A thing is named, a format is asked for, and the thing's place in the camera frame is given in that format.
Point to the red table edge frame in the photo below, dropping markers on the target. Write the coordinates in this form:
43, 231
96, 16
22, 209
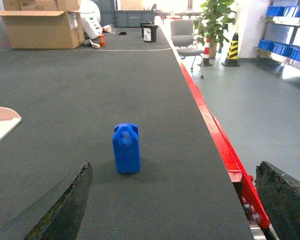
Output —
242, 181

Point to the black box with label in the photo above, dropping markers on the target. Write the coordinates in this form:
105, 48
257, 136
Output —
150, 33

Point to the orange can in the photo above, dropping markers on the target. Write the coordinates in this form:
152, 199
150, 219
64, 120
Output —
102, 41

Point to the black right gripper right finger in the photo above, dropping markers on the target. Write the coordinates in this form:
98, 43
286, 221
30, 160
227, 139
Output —
279, 193

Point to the beige plastic scoop tray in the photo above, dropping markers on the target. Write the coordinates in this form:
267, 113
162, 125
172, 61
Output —
9, 119

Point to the grey office chair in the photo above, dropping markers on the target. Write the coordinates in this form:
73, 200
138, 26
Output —
182, 37

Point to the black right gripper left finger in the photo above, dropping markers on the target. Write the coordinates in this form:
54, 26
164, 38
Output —
58, 214

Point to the yellow black traffic cone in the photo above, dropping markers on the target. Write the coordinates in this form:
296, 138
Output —
231, 59

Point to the grey plastic crate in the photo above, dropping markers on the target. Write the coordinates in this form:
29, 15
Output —
132, 18

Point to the potted green plant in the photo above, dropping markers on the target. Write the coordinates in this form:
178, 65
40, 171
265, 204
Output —
214, 21

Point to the blue plastic part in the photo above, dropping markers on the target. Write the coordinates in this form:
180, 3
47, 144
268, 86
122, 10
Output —
126, 148

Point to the large open cardboard box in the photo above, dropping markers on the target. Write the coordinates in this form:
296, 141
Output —
47, 30

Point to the steel shelf rack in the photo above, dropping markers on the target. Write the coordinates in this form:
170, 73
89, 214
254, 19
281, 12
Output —
280, 39

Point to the red white traffic cone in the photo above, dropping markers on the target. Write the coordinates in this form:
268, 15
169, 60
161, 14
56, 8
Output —
205, 62

